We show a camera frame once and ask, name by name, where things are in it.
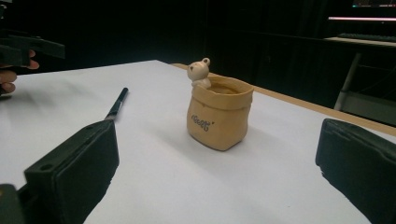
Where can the tan bear pen holder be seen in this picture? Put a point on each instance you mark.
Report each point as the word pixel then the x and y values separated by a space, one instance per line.
pixel 219 118

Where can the desk with metal legs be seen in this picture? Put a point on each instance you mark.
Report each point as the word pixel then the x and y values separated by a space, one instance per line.
pixel 364 77

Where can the black pen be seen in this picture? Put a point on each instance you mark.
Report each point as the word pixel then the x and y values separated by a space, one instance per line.
pixel 117 104

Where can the computer monitor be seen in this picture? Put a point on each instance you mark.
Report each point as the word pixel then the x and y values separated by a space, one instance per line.
pixel 364 11

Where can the black keyboard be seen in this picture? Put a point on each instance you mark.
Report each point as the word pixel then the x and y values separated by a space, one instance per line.
pixel 367 36

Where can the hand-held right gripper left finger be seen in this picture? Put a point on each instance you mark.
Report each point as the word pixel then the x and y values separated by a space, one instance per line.
pixel 74 168

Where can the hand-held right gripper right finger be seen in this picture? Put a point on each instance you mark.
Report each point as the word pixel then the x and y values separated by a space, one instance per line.
pixel 361 161

